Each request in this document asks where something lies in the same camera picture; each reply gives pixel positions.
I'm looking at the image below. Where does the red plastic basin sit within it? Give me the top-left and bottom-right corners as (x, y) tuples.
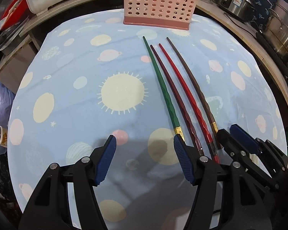
(1, 0), (29, 22)

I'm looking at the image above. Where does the dark maroon chopstick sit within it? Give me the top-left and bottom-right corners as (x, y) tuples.
(150, 44), (204, 156)

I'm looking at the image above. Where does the blue planet-print tablecloth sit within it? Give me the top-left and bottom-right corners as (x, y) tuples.
(7, 8), (288, 230)

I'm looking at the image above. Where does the pink perforated utensil basket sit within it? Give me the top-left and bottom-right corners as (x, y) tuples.
(123, 0), (197, 31)

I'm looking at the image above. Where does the stainless steel steamer pot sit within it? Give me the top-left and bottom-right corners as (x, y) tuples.
(263, 0), (288, 64)

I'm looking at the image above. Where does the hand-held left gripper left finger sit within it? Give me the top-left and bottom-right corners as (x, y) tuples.
(19, 135), (117, 230)

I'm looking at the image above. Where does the brown chopstick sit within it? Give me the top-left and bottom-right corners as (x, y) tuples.
(166, 37), (219, 135)

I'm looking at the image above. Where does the purple plastic bag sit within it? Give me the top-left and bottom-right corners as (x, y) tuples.
(0, 77), (17, 135)

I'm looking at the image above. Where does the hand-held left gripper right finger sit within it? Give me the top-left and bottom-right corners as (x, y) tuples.
(174, 135), (279, 230)

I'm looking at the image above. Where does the small metal cup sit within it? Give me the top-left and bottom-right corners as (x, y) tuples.
(0, 126), (9, 146)

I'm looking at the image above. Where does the dark frying pan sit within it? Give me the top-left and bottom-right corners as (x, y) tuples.
(0, 24), (27, 55)

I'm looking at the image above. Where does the red chopstick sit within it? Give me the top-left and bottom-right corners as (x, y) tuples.
(159, 43), (220, 164)

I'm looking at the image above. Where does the black power cable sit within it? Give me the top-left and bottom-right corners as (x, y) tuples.
(223, 12), (260, 29)

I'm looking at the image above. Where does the green chopstick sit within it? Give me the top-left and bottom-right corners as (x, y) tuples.
(142, 36), (186, 142)

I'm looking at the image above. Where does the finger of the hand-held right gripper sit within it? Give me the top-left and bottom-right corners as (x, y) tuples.
(216, 129), (249, 166)
(230, 124), (288, 173)

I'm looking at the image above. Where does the wooden cabinet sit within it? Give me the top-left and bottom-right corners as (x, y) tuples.
(0, 32), (42, 95)

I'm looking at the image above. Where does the steel rice cooker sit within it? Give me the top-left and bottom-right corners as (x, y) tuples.
(217, 0), (257, 22)

